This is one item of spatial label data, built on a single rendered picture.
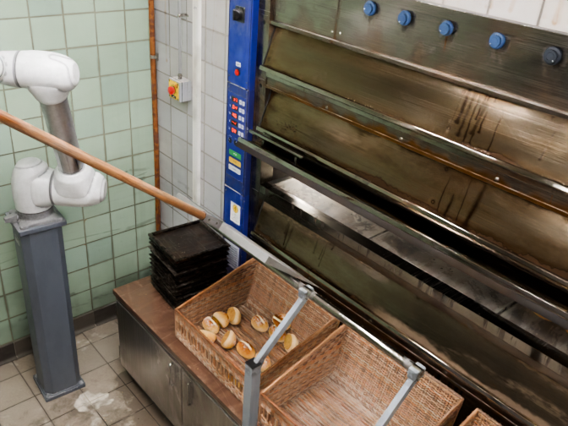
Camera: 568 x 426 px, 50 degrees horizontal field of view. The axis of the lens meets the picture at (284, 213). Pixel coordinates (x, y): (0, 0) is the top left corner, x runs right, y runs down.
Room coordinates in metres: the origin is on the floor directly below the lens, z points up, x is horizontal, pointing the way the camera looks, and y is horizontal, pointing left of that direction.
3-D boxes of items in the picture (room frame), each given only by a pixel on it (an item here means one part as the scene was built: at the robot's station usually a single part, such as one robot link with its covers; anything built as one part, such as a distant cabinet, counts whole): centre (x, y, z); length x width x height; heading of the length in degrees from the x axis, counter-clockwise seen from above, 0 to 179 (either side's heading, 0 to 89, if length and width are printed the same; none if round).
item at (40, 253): (2.32, 1.10, 0.50); 0.21 x 0.21 x 1.00; 40
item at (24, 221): (2.31, 1.12, 1.03); 0.22 x 0.18 x 0.06; 130
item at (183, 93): (2.88, 0.56, 1.46); 0.10 x 0.07 x 0.10; 43
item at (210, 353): (2.05, 0.08, 0.72); 0.56 x 0.49 x 0.28; 43
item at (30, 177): (2.32, 1.09, 1.17); 0.18 x 0.16 x 0.22; 93
